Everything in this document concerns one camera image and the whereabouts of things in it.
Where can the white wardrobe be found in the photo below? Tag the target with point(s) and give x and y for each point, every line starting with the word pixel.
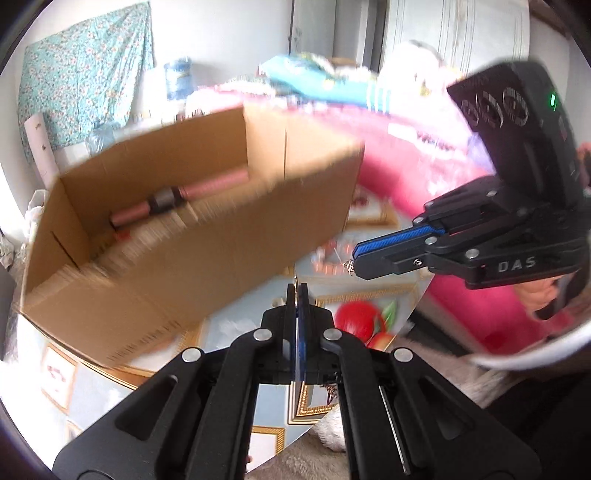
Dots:
pixel 457 32

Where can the brown cardboard box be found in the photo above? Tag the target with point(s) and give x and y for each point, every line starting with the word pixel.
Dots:
pixel 258 217

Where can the teal striped blanket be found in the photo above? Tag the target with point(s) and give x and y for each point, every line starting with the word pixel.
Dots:
pixel 323 85

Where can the blue water jug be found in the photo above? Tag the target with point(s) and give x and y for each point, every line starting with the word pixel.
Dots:
pixel 178 78

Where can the teal floral cloth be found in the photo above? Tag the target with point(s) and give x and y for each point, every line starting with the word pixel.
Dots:
pixel 87 69

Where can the white paper roll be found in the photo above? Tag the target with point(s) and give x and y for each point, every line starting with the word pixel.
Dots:
pixel 41 147

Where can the pink floral blanket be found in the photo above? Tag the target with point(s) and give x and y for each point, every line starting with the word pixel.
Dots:
pixel 392 154

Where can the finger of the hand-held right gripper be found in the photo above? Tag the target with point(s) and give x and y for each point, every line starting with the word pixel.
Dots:
pixel 397 263
pixel 392 240

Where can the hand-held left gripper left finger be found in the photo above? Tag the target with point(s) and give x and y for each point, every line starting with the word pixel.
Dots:
pixel 277 344

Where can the cream fluffy cloth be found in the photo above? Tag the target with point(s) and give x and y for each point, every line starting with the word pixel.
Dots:
pixel 425 64

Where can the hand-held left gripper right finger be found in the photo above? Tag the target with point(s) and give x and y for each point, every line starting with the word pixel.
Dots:
pixel 321 344

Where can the person's right hand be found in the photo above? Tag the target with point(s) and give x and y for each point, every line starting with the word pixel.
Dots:
pixel 538 295

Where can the white plastic bag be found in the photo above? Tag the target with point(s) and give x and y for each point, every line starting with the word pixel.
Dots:
pixel 34 212

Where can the silver abacus charm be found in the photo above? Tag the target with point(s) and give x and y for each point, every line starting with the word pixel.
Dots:
pixel 348 266

